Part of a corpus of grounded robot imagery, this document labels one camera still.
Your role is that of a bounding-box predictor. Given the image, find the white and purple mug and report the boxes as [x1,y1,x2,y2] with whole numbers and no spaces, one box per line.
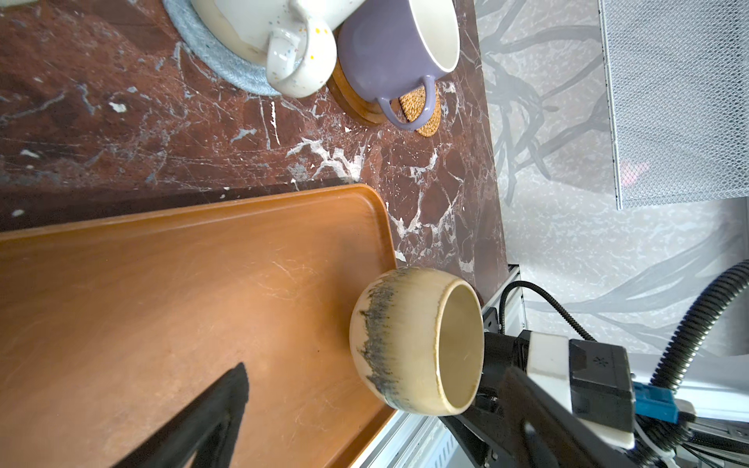
[339,0,460,131]

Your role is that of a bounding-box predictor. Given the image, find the beige mug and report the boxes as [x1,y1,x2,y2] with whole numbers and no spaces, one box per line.
[349,267,485,417]

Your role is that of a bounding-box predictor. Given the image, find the orange plastic tray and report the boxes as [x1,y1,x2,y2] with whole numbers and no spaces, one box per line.
[1,184,396,467]

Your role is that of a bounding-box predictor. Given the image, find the brown wooden coaster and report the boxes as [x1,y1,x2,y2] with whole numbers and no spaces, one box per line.
[327,62,387,126]

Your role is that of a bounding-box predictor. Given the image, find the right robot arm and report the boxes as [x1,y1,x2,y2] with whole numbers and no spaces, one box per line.
[444,262,748,467]

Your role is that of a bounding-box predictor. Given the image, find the white wire mesh basket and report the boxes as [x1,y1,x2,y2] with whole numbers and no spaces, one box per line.
[599,1,748,210]

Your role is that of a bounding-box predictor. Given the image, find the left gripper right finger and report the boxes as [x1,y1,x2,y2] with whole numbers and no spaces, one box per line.
[499,368,634,467]

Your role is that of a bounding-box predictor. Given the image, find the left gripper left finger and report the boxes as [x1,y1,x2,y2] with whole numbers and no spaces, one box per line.
[116,363,249,467]

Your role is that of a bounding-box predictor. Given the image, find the blue grey woven coaster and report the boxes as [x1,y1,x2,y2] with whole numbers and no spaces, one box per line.
[162,0,280,97]

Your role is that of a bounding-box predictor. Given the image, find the white speckled mug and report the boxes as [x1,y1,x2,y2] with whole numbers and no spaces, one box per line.
[192,0,362,99]

